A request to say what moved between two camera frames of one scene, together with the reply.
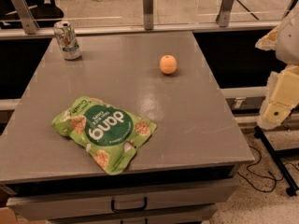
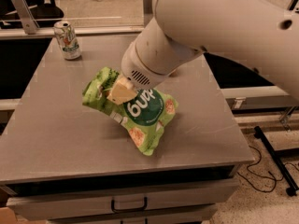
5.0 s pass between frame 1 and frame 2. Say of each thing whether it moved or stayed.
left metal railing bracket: stayed
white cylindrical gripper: moved
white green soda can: stayed
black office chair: stayed
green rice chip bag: moved
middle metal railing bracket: stayed
